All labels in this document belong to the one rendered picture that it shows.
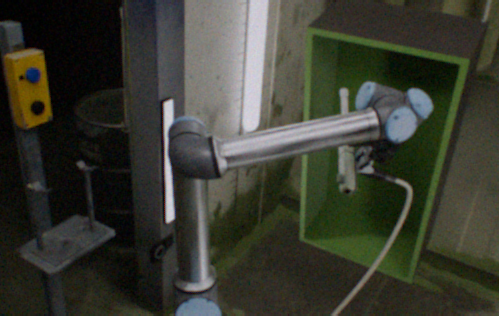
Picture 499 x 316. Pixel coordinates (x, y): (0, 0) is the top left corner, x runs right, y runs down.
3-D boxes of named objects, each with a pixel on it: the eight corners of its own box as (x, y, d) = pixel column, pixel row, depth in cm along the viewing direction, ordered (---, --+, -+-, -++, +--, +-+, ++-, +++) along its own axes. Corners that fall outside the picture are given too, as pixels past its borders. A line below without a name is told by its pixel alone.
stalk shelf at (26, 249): (77, 216, 220) (77, 213, 219) (115, 235, 210) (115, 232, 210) (15, 252, 197) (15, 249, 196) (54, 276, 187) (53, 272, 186)
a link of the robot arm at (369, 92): (375, 89, 139) (413, 100, 143) (362, 75, 149) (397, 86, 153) (361, 119, 143) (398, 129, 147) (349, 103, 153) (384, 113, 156)
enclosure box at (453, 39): (326, 199, 291) (341, -5, 215) (430, 236, 266) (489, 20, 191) (299, 239, 267) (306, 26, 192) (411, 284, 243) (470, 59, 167)
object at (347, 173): (401, 204, 168) (341, 184, 163) (393, 211, 172) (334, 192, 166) (389, 103, 199) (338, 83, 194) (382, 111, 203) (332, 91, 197)
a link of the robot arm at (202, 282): (175, 332, 172) (158, 135, 135) (174, 295, 187) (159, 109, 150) (219, 327, 174) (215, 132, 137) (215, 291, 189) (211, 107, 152)
